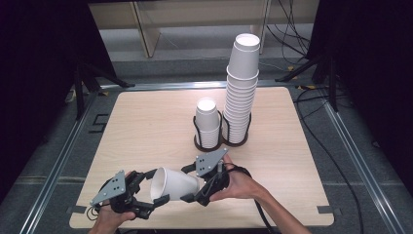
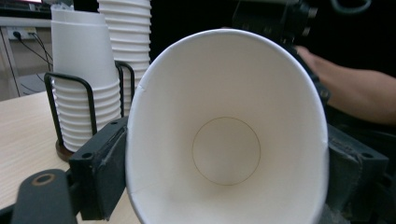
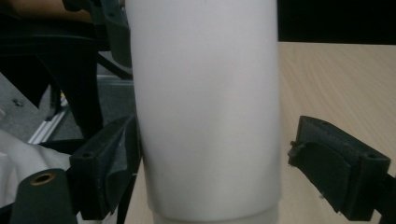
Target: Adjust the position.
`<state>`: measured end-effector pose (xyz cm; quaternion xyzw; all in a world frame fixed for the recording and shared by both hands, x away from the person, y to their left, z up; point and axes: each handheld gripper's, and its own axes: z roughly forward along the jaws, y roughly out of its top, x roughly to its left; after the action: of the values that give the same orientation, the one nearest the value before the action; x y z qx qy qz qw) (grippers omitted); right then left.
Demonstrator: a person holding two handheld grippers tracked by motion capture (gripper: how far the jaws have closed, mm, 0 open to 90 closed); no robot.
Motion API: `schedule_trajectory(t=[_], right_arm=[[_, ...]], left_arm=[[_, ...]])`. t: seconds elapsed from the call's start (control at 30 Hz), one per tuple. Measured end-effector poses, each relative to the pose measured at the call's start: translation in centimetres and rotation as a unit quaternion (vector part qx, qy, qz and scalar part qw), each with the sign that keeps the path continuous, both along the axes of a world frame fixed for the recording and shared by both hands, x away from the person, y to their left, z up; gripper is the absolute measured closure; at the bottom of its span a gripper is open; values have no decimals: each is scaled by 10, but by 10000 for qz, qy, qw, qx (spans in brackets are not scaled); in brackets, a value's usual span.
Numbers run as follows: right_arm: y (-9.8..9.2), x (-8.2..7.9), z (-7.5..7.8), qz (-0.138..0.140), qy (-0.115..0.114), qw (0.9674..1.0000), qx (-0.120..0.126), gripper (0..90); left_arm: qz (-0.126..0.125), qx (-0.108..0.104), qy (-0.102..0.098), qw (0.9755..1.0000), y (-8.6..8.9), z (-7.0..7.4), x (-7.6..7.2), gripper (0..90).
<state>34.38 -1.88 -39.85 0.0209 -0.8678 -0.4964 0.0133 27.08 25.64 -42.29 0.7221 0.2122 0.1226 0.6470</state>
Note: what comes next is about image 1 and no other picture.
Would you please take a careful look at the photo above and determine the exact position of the tall stack of paper cups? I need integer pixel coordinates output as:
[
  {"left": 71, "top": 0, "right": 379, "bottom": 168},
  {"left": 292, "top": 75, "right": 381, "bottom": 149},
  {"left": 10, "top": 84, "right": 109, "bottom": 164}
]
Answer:
[{"left": 221, "top": 32, "right": 261, "bottom": 145}]

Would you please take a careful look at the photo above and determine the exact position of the left hand-held gripper cable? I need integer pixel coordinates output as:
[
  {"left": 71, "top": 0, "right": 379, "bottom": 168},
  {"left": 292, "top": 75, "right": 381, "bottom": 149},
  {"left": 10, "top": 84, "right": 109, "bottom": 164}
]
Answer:
[{"left": 85, "top": 179, "right": 112, "bottom": 222}]

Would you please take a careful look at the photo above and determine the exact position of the short stack of paper cups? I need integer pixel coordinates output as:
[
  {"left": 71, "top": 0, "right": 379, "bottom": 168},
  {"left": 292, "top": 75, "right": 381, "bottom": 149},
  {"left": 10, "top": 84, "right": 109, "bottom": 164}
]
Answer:
[{"left": 194, "top": 97, "right": 222, "bottom": 150}]

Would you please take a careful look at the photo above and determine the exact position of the dark curtain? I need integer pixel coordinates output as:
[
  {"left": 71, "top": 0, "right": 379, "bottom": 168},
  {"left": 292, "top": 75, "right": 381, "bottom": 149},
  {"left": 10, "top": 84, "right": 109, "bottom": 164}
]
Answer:
[
  {"left": 306, "top": 0, "right": 413, "bottom": 186},
  {"left": 0, "top": 0, "right": 118, "bottom": 203}
]

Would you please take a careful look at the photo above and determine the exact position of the right hand-held gripper cable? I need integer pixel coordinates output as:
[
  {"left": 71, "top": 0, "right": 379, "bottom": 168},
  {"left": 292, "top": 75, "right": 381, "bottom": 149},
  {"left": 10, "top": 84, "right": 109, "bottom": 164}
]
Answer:
[{"left": 223, "top": 163, "right": 276, "bottom": 234}]

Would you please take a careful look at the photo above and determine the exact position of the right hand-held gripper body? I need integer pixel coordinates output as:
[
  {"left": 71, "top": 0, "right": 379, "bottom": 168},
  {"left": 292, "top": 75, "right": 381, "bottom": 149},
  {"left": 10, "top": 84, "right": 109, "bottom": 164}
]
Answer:
[{"left": 195, "top": 147, "right": 231, "bottom": 208}]

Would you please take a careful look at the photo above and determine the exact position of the black tripod stand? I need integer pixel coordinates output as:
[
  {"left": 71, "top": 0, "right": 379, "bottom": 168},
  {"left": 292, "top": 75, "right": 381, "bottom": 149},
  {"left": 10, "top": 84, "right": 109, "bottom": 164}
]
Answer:
[
  {"left": 72, "top": 61, "right": 135, "bottom": 121},
  {"left": 275, "top": 55, "right": 340, "bottom": 113}
]

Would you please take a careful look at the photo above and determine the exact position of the person's left hand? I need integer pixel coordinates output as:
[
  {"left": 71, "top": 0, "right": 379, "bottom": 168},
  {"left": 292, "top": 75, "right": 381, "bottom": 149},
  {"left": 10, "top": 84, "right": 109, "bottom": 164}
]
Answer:
[{"left": 92, "top": 170, "right": 137, "bottom": 232}]

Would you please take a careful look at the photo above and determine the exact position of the person's right hand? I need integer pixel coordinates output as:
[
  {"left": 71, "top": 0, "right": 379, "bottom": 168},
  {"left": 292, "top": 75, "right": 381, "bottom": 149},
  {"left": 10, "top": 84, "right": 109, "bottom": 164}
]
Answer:
[{"left": 208, "top": 153, "right": 261, "bottom": 203}]

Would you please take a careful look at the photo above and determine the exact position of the light wooden shelf unit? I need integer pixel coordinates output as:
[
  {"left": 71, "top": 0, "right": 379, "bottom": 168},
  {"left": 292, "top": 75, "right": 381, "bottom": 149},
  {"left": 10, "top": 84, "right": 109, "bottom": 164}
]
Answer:
[{"left": 89, "top": 0, "right": 320, "bottom": 59}]

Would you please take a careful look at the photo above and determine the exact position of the black double cup holder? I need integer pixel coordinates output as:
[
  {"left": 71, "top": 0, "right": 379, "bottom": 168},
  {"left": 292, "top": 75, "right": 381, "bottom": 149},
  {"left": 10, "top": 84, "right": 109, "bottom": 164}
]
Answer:
[{"left": 193, "top": 110, "right": 253, "bottom": 153}]

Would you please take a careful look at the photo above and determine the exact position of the long black floor cable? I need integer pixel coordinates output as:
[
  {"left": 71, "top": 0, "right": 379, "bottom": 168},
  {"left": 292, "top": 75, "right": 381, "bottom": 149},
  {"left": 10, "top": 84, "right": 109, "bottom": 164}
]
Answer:
[{"left": 293, "top": 86, "right": 365, "bottom": 234}]

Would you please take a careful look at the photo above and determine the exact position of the bundle of black floor cables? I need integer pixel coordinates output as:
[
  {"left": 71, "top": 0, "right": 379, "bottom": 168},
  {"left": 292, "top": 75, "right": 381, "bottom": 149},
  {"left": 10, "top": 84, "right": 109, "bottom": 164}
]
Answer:
[{"left": 266, "top": 0, "right": 312, "bottom": 66}]

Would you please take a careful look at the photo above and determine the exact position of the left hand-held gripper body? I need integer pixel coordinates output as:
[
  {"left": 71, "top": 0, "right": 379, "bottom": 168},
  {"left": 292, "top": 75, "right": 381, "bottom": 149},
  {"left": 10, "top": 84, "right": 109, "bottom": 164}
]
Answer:
[{"left": 90, "top": 169, "right": 155, "bottom": 219}]

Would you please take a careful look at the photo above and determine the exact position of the aluminium floor rail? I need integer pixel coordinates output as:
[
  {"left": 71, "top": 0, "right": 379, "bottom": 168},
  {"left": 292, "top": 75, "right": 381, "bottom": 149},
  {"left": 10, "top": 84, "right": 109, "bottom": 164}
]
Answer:
[
  {"left": 100, "top": 80, "right": 303, "bottom": 92},
  {"left": 319, "top": 97, "right": 407, "bottom": 234},
  {"left": 19, "top": 92, "right": 101, "bottom": 234}
]

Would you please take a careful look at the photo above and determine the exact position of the hand-held gripper cable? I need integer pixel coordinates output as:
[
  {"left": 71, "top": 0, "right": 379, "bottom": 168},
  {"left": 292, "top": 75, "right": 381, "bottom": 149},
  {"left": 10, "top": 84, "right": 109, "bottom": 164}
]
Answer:
[
  {"left": 223, "top": 163, "right": 276, "bottom": 234},
  {"left": 85, "top": 179, "right": 112, "bottom": 222}
]

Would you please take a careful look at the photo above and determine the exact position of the white paper cup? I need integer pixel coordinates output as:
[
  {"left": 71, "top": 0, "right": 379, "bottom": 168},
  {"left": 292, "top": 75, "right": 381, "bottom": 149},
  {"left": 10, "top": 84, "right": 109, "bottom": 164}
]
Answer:
[{"left": 149, "top": 167, "right": 201, "bottom": 202}]

